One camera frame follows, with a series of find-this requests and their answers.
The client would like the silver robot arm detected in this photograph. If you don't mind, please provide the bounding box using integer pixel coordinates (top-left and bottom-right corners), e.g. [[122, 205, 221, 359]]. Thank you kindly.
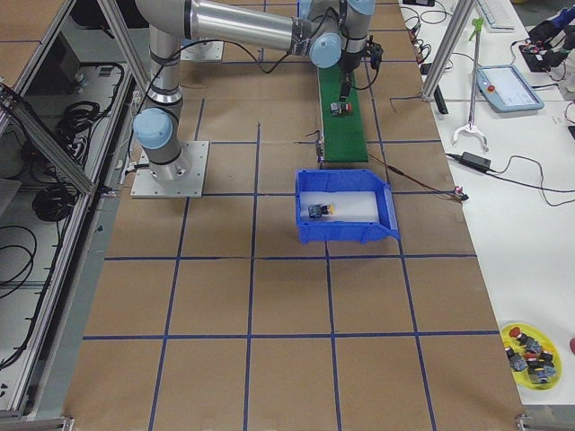
[[137, 1, 381, 196]]

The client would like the white foam pad right bin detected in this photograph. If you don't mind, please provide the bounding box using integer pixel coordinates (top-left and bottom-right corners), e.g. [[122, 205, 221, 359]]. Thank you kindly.
[[296, 191, 379, 223]]

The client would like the green conveyor belt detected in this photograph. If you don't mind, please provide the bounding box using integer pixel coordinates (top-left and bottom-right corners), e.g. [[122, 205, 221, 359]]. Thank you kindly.
[[317, 66, 368, 163]]

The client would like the white keyboard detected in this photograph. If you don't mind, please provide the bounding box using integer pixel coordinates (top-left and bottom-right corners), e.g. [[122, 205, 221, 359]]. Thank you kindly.
[[475, 0, 516, 33]]

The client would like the red push button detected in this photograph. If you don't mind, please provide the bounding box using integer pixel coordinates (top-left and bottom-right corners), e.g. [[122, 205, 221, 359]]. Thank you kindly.
[[330, 101, 353, 117]]

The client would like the white reacher grabber tool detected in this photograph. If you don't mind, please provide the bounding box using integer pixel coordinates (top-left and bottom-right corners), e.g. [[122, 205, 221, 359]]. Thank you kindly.
[[453, 18, 489, 153]]

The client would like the blue teach pendant tablet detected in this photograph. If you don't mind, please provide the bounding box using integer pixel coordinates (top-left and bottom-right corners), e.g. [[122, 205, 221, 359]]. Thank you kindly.
[[476, 65, 544, 113]]

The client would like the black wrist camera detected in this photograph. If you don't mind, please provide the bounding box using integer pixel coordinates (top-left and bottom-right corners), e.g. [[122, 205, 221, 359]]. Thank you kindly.
[[366, 36, 384, 72]]

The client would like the red black conveyor wire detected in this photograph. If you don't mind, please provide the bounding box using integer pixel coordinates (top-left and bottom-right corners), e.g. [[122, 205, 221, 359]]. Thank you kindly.
[[367, 154, 468, 201]]

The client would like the yellow tray of buttons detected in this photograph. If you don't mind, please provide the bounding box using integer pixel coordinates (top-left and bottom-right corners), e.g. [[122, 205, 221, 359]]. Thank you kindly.
[[500, 322, 562, 391]]

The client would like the black power adapter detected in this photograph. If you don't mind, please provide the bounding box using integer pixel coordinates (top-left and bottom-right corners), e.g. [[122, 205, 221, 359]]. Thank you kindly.
[[460, 152, 491, 172]]

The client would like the aluminium frame post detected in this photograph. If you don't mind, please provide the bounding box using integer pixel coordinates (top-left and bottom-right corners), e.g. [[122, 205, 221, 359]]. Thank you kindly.
[[421, 0, 475, 101]]

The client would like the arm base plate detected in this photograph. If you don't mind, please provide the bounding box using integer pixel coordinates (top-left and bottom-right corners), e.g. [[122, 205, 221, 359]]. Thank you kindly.
[[180, 40, 224, 62], [131, 141, 209, 198]]

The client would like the yellow push button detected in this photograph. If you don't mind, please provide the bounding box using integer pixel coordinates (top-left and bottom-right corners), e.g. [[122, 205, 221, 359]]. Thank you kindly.
[[307, 204, 335, 221]]

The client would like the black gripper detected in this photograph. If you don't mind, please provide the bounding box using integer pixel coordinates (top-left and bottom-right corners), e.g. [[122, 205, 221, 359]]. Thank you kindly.
[[339, 38, 367, 101]]

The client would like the blue bin right side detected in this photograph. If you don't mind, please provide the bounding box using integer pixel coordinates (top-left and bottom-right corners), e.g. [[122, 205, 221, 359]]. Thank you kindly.
[[295, 169, 400, 243]]

